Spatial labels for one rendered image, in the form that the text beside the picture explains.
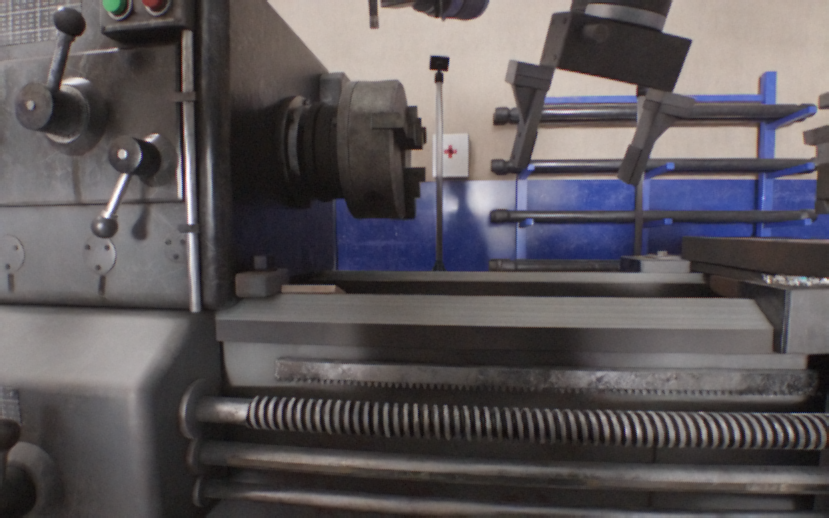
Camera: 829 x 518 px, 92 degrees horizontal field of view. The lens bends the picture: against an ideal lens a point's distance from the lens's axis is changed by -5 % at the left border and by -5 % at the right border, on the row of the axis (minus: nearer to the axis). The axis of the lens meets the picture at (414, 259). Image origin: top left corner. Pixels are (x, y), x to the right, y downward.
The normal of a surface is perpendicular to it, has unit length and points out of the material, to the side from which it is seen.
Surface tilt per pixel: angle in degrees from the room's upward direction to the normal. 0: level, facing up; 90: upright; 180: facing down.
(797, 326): 90
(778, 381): 90
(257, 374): 90
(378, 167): 112
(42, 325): 32
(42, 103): 90
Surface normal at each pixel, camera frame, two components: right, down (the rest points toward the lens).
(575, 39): 0.09, 0.47
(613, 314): -0.07, -0.77
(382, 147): -0.11, 0.22
